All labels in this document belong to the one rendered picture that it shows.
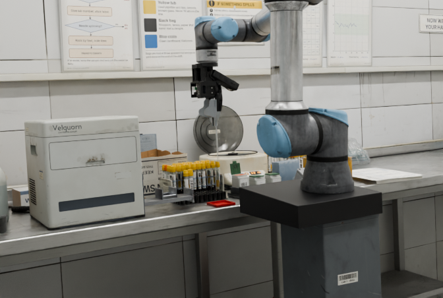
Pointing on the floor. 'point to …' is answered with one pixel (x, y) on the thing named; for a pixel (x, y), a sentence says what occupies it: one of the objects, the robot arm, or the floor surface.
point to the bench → (399, 274)
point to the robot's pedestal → (332, 260)
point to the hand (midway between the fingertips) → (215, 121)
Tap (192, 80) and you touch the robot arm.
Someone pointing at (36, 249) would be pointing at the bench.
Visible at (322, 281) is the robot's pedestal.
